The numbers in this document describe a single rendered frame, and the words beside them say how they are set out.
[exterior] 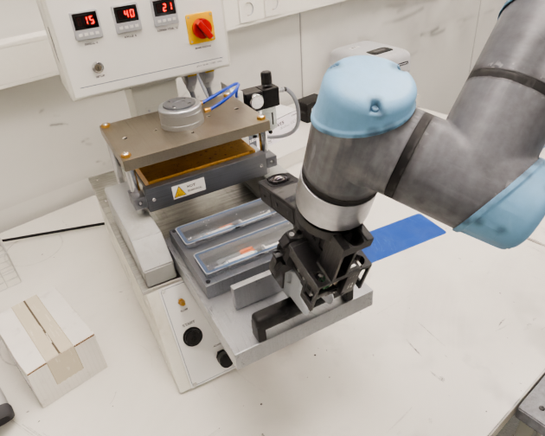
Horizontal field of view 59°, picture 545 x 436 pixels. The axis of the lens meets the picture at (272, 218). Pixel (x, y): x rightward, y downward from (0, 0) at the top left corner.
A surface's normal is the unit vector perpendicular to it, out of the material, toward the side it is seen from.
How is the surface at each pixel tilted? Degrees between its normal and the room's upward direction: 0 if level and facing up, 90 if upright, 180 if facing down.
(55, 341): 2
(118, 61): 90
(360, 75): 20
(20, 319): 1
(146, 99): 90
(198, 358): 65
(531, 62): 50
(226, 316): 0
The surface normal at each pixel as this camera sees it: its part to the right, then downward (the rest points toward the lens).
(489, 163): -0.17, -0.07
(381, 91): 0.10, -0.62
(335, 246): -0.87, 0.32
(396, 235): -0.07, -0.83
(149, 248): 0.25, -0.32
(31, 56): 0.64, 0.40
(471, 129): -0.64, -0.29
